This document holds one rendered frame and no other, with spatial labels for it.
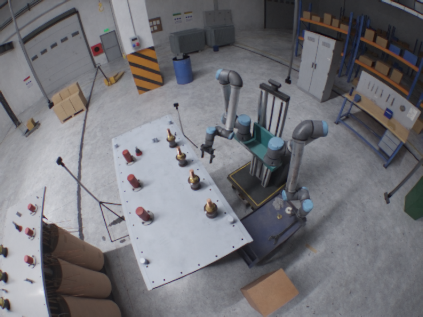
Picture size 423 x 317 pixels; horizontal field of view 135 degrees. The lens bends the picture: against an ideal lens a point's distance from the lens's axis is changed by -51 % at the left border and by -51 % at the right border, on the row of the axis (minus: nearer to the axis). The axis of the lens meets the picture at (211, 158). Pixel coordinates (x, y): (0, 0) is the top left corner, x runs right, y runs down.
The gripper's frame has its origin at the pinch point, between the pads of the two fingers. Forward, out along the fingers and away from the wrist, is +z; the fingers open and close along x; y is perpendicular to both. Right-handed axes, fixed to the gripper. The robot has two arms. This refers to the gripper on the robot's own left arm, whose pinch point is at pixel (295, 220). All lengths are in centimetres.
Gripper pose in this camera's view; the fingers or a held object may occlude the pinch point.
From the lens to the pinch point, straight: 177.3
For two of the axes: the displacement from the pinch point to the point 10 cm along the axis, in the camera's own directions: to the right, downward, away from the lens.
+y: -8.5, 4.3, -2.8
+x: 5.1, 6.2, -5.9
